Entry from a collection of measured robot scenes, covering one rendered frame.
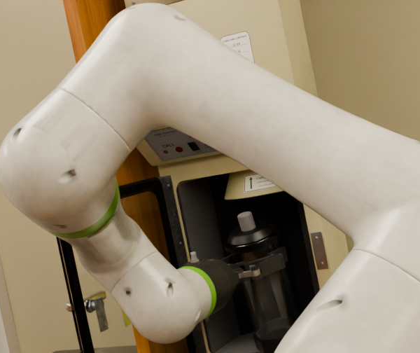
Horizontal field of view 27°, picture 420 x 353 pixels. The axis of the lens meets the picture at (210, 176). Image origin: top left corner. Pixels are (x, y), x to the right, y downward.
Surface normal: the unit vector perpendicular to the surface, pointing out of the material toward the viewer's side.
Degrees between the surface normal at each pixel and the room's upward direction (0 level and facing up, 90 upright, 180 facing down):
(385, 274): 49
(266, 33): 90
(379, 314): 65
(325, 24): 90
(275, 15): 90
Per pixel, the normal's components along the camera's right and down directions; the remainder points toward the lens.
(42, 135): -0.08, -0.43
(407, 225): -0.51, -0.59
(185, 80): -0.47, -0.14
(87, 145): 0.47, 0.04
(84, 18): 0.87, -0.15
